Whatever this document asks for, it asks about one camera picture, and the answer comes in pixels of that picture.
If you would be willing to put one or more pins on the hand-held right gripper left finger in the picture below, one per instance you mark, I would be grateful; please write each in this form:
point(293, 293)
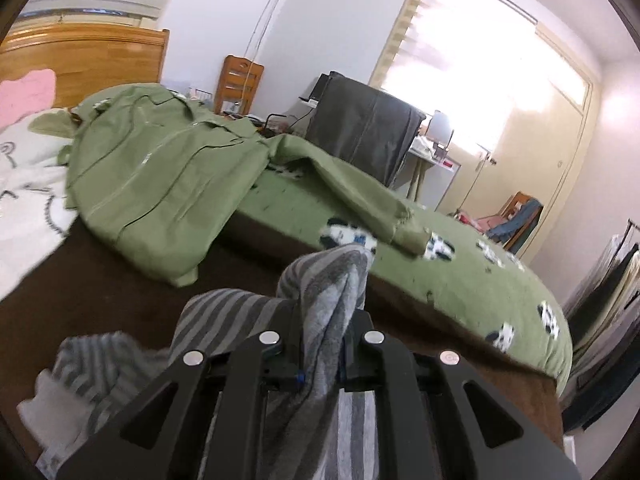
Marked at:
point(280, 355)

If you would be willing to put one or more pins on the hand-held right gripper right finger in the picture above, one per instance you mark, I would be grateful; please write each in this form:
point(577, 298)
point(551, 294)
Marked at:
point(360, 355)

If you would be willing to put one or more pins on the grey striped hoodie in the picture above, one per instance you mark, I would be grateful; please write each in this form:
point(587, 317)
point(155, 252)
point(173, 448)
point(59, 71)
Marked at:
point(325, 300)

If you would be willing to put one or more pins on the wooden chair with clothes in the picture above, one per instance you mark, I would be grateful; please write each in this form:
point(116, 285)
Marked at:
point(515, 220)

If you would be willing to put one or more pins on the row of hanging clothes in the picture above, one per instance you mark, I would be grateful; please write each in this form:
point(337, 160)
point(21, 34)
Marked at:
point(605, 335)

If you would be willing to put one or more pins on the metal clothes rack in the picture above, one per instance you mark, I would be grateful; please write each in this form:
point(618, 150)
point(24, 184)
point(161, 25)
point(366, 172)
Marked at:
point(632, 227)

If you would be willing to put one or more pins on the green panda print duvet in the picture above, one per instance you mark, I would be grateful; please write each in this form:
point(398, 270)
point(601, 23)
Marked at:
point(450, 285)

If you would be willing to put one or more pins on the white desk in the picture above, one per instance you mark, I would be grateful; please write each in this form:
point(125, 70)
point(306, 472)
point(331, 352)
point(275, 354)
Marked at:
point(442, 175)

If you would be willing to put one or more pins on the blue jeans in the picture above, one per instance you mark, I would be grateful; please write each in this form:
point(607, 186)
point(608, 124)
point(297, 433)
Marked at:
point(522, 222)

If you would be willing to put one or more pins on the green zip jacket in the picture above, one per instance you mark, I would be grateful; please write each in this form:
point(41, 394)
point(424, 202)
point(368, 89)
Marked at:
point(150, 185)

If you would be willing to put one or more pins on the dark grey fabric cover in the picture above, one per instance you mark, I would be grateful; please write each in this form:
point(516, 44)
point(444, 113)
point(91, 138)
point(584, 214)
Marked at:
point(365, 125)

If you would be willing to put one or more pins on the small desk monitor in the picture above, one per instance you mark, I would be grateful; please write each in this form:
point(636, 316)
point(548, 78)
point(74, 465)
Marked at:
point(440, 127)

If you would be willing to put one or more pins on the cream door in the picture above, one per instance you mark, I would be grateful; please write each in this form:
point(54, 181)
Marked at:
point(530, 160)

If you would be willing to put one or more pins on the white bear print blanket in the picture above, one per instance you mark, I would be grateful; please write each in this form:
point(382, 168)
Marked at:
point(25, 210)

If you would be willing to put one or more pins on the wooden headboard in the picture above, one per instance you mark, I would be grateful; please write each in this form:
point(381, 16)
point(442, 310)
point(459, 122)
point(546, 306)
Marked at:
point(100, 55)

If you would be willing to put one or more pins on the pink pillow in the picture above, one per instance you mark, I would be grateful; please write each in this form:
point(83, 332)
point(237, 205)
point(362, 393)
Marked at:
point(25, 95)

